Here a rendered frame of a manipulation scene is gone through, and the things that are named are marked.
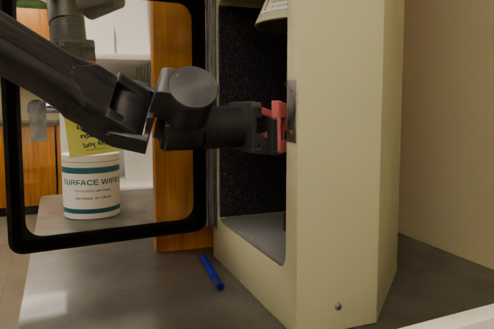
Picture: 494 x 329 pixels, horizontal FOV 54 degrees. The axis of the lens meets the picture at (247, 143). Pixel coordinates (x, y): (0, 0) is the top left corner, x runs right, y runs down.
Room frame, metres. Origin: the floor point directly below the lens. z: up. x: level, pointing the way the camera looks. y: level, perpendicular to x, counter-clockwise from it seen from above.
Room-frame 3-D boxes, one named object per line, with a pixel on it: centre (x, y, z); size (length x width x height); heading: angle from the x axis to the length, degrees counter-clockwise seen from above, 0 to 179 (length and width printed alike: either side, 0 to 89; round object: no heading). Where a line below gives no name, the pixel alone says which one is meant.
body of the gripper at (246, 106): (0.65, 0.03, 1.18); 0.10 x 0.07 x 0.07; 19
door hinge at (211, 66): (0.82, 0.06, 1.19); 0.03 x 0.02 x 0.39; 21
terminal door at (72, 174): (0.75, 0.21, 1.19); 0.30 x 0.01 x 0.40; 117
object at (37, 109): (0.69, 0.30, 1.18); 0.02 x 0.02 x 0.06; 27
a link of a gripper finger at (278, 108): (0.65, -0.05, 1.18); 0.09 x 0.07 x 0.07; 109
